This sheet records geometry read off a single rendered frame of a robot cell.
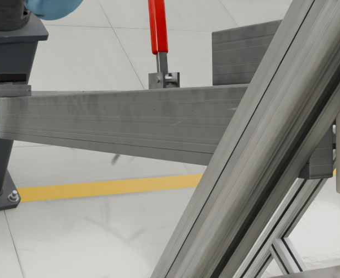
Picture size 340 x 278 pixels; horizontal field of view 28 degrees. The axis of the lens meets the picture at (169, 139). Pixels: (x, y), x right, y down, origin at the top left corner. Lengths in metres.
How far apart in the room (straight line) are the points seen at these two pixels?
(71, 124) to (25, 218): 1.10
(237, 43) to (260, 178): 0.17
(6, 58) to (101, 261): 0.60
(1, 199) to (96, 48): 0.83
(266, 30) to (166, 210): 1.52
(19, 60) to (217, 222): 1.16
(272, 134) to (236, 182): 0.05
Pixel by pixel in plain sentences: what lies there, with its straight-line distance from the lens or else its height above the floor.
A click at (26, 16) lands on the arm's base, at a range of 1.54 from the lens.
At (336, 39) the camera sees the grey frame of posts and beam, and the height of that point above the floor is 1.26.
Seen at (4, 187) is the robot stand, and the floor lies 0.02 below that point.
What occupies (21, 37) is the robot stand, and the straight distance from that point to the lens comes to 1.52.
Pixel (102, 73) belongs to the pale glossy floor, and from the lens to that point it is 2.41.
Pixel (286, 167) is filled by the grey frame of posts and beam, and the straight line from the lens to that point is 0.43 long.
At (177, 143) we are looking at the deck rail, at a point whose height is 1.06.
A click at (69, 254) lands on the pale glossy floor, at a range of 1.83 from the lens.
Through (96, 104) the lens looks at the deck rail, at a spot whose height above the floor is 0.97.
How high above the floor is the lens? 1.42
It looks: 39 degrees down
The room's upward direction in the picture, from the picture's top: 24 degrees clockwise
